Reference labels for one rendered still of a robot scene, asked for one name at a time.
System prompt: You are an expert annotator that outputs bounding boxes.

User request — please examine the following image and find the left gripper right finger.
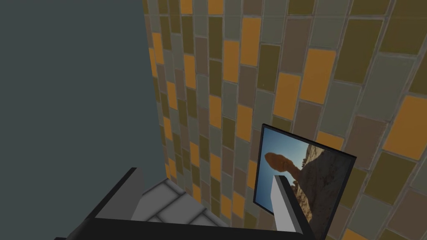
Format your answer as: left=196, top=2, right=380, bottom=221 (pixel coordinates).
left=270, top=175, right=316, bottom=240

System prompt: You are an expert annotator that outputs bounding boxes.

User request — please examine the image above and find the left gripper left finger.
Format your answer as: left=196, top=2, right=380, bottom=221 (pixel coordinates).
left=86, top=167, right=146, bottom=222

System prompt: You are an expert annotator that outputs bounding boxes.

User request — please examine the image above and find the black framed rock landscape picture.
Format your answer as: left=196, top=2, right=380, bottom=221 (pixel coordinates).
left=252, top=123, right=357, bottom=240

